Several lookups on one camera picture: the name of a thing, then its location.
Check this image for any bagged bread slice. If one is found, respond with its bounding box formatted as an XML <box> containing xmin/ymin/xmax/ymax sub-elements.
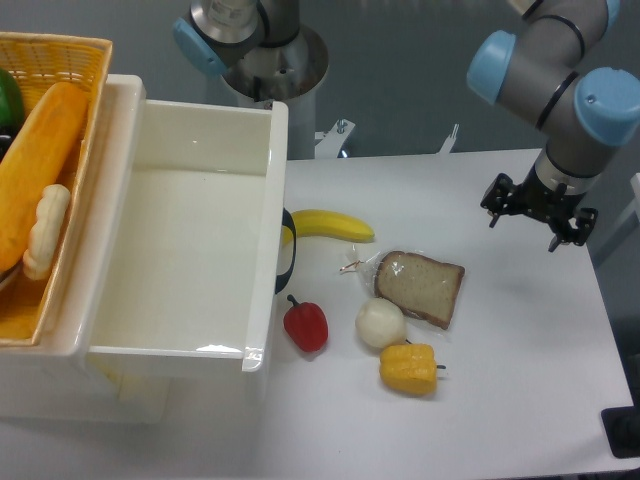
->
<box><xmin>340</xmin><ymin>248</ymin><xmax>466</xmax><ymax>331</ymax></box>

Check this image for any white plastic drawer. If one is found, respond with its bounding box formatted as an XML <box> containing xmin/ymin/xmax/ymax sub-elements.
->
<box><xmin>89</xmin><ymin>100</ymin><xmax>288</xmax><ymax>378</ymax></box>

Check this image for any white frame at right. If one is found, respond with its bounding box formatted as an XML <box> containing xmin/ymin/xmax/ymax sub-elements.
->
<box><xmin>592</xmin><ymin>173</ymin><xmax>639</xmax><ymax>268</ymax></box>

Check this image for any red bell pepper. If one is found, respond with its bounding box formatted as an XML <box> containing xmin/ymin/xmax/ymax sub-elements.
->
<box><xmin>283</xmin><ymin>294</ymin><xmax>329</xmax><ymax>353</ymax></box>

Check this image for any black drawer handle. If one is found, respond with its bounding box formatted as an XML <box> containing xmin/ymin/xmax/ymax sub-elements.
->
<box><xmin>274</xmin><ymin>206</ymin><xmax>298</xmax><ymax>295</ymax></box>

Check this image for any yellow woven basket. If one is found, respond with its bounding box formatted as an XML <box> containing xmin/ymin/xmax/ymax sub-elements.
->
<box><xmin>1</xmin><ymin>32</ymin><xmax>112</xmax><ymax>347</ymax></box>

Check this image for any white round pear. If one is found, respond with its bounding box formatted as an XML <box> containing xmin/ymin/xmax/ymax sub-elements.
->
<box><xmin>355</xmin><ymin>298</ymin><xmax>406</xmax><ymax>349</ymax></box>

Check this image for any white table clamp bracket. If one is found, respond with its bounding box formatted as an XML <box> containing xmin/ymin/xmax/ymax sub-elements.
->
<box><xmin>314</xmin><ymin>118</ymin><xmax>356</xmax><ymax>159</ymax></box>

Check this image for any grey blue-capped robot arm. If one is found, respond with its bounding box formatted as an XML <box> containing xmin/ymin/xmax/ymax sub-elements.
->
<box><xmin>466</xmin><ymin>1</ymin><xmax>639</xmax><ymax>251</ymax></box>

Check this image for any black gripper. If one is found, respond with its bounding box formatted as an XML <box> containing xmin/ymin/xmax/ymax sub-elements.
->
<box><xmin>480</xmin><ymin>160</ymin><xmax>599</xmax><ymax>252</ymax></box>

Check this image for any yellow bell pepper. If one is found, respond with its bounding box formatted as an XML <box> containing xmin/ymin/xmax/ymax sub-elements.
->
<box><xmin>379</xmin><ymin>343</ymin><xmax>446</xmax><ymax>397</ymax></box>

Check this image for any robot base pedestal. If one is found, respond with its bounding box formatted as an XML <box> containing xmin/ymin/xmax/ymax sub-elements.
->
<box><xmin>172</xmin><ymin>0</ymin><xmax>329</xmax><ymax>160</ymax></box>

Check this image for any yellow banana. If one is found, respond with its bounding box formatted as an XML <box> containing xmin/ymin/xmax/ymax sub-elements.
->
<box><xmin>291</xmin><ymin>209</ymin><xmax>375</xmax><ymax>243</ymax></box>

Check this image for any orange baguette loaf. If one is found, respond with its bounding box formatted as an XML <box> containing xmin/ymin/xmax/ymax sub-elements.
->
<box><xmin>1</xmin><ymin>82</ymin><xmax>88</xmax><ymax>271</ymax></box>

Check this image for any white drawer cabinet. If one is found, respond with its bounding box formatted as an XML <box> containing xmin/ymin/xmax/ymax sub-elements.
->
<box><xmin>0</xmin><ymin>74</ymin><xmax>272</xmax><ymax>425</ymax></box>

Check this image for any black device at table edge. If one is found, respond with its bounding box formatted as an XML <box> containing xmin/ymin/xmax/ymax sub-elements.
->
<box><xmin>601</xmin><ymin>406</ymin><xmax>639</xmax><ymax>459</ymax></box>

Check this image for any cream peanut-shaped toy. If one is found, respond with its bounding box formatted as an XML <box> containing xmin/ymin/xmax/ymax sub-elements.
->
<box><xmin>22</xmin><ymin>184</ymin><xmax>71</xmax><ymax>281</ymax></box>

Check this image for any green bell pepper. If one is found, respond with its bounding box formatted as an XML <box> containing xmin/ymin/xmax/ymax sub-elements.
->
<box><xmin>0</xmin><ymin>69</ymin><xmax>25</xmax><ymax>127</ymax></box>

